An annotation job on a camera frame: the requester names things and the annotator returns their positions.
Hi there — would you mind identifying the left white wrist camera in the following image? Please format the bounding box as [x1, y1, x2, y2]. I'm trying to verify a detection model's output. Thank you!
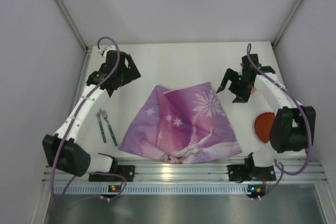
[97, 46, 113, 57]

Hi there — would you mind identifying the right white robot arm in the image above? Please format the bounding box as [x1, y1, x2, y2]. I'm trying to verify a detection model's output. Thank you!
[217, 54, 316, 167]

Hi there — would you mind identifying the purple printed cloth placemat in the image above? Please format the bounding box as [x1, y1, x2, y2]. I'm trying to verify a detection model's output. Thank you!
[119, 82, 242, 164]

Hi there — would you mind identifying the aluminium mounting rail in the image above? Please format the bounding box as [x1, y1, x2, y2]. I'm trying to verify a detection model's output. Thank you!
[43, 156, 326, 183]

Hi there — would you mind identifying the perforated cable duct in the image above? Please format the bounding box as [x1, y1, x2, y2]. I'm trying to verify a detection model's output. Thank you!
[52, 184, 266, 195]

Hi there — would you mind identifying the orange plastic plate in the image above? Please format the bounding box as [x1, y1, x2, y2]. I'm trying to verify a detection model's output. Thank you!
[254, 112, 275, 143]

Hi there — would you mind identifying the left aluminium corner post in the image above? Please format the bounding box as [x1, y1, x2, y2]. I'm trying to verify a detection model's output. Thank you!
[54, 0, 89, 52]

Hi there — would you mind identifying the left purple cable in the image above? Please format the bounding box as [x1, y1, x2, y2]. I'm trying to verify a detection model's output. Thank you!
[49, 36, 129, 204]

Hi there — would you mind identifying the fork with teal handle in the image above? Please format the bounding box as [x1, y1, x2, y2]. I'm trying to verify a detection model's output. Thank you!
[101, 110, 118, 146]

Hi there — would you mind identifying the aluminium corner post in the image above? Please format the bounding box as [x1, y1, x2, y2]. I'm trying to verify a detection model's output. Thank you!
[271, 0, 305, 50]
[54, 0, 89, 52]

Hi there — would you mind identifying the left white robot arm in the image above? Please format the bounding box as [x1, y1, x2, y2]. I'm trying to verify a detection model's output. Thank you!
[42, 49, 141, 177]

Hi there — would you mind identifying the right aluminium corner post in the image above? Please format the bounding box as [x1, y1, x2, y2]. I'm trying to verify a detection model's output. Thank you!
[271, 0, 305, 50]

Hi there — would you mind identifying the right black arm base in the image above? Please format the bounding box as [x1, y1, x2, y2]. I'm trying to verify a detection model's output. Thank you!
[227, 156, 276, 183]

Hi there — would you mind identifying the spoon with teal handle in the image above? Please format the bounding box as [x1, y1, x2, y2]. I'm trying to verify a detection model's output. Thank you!
[96, 109, 107, 143]

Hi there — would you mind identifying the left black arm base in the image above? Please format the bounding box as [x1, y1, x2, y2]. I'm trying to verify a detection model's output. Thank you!
[88, 165, 135, 182]

